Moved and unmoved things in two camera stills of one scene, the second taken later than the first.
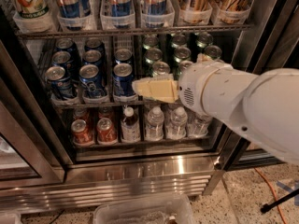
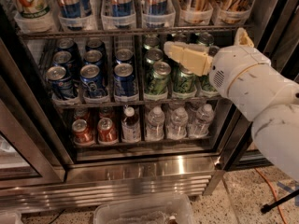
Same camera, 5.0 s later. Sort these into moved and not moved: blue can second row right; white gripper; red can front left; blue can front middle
Moved: white gripper
Not moved: blue can second row right; red can front left; blue can front middle
